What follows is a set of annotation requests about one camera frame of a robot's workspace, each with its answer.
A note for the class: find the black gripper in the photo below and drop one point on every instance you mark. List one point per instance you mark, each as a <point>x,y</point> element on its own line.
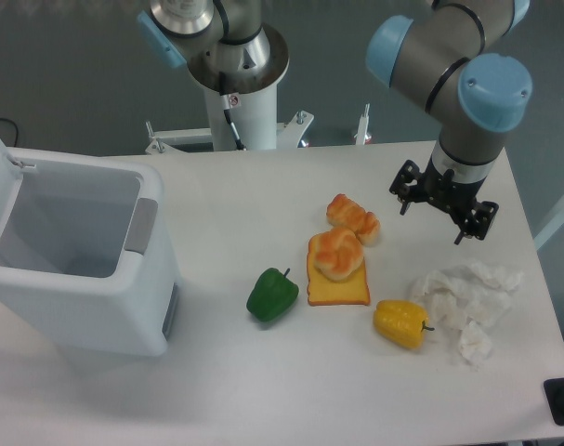
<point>451,187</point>

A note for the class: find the oblong twisted bread roll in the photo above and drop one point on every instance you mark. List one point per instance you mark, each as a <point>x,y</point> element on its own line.
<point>344,212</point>

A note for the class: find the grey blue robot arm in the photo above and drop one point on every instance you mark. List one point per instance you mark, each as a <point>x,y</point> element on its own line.
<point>443,65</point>

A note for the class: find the round twisted bread bun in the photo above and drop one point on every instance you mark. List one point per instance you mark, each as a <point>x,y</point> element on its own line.
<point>336,253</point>

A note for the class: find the square toast bread slice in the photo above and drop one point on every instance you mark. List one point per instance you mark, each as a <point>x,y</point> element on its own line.
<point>322,291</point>

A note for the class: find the crumpled white tissue paper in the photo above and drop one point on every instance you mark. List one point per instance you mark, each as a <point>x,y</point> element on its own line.
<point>467,301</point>

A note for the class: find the yellow bell pepper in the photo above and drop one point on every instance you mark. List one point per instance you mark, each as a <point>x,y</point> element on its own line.
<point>402,322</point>

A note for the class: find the green bell pepper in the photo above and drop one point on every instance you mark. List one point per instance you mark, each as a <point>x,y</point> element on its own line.
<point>272,295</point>

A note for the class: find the black device at edge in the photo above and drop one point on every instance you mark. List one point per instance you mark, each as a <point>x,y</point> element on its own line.
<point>554,391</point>

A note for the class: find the white trash bin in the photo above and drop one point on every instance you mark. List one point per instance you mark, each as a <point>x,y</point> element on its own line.
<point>86,258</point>

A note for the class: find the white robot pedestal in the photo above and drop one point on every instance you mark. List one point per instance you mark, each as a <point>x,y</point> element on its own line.
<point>238,123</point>

